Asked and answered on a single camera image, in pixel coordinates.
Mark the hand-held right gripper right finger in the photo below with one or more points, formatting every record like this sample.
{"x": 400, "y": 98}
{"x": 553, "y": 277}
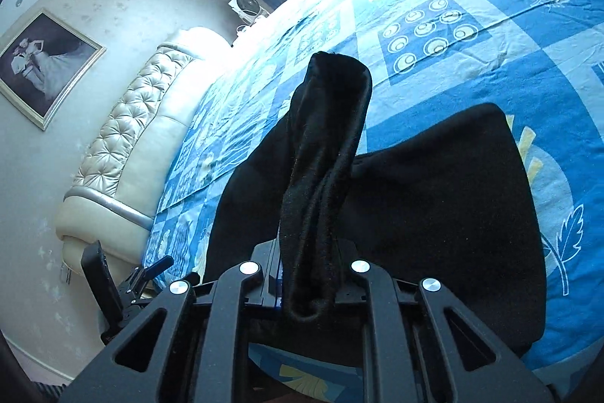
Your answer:
{"x": 349, "y": 285}

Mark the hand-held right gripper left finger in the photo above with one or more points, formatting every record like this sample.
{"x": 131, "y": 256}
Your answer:
{"x": 264, "y": 285}

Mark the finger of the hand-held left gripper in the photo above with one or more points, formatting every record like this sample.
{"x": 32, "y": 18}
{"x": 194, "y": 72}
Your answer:
{"x": 158, "y": 266}

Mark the black pants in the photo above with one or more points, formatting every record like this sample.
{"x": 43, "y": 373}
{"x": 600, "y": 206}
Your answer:
{"x": 424, "y": 195}

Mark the cream tufted leather headboard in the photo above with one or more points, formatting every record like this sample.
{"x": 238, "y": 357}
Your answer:
{"x": 137, "y": 138}

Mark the blue patterned bedspread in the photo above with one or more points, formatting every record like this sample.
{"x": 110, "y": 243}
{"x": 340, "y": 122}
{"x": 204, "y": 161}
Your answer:
{"x": 472, "y": 53}

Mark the white desk fan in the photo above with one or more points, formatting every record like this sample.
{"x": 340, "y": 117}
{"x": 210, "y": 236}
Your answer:
{"x": 247, "y": 6}

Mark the framed wall picture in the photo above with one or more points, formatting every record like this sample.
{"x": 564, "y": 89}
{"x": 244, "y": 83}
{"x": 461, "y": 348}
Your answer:
{"x": 45, "y": 68}

